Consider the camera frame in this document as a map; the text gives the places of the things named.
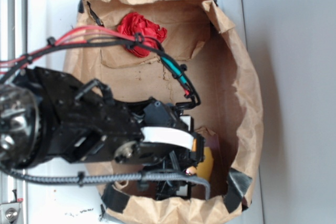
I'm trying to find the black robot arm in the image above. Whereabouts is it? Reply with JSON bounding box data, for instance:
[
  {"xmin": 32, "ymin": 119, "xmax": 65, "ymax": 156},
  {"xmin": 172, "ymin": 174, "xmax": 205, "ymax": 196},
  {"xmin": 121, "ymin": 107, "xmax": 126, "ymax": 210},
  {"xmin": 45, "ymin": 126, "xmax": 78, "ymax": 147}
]
[{"xmin": 1, "ymin": 68, "xmax": 210, "ymax": 200}]

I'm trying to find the red wire bundle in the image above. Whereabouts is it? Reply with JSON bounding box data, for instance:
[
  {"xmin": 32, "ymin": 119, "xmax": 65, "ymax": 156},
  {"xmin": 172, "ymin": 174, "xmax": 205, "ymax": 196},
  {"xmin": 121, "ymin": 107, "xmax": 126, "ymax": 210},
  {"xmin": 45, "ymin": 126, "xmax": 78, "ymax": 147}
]
[{"xmin": 0, "ymin": 24, "xmax": 201, "ymax": 109}]

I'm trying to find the brown paper bag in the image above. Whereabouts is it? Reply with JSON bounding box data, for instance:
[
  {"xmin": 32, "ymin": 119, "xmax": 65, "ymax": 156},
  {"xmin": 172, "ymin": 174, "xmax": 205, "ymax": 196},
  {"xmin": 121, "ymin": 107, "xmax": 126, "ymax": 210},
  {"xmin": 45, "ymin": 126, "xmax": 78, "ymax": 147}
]
[{"xmin": 77, "ymin": 0, "xmax": 264, "ymax": 223}]

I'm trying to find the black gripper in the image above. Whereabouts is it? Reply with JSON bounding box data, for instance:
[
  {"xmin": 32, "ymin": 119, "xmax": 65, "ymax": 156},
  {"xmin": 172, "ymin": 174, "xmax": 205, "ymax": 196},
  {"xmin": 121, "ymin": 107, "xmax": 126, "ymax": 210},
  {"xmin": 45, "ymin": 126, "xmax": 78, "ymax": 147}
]
[{"xmin": 115, "ymin": 97, "xmax": 208, "ymax": 200}]

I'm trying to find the aluminium frame rail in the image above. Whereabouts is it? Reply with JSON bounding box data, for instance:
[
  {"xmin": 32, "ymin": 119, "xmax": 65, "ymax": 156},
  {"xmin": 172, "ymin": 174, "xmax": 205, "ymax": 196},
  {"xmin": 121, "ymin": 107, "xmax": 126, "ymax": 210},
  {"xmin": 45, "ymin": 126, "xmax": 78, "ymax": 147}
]
[{"xmin": 1, "ymin": 0, "xmax": 35, "ymax": 223}]

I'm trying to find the grey braided cable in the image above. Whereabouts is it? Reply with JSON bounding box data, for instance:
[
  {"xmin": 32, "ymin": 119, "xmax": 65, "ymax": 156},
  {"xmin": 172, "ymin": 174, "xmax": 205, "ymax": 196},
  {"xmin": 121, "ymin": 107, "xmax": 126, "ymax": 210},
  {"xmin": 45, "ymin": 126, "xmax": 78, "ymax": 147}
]
[{"xmin": 0, "ymin": 166, "xmax": 212, "ymax": 200}]

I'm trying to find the yellow green sponge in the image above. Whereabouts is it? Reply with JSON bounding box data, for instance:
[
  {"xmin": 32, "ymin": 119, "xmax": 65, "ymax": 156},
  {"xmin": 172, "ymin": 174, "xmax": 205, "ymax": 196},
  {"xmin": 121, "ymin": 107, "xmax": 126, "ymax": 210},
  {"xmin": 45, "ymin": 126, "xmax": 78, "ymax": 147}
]
[{"xmin": 196, "ymin": 147, "xmax": 214, "ymax": 182}]

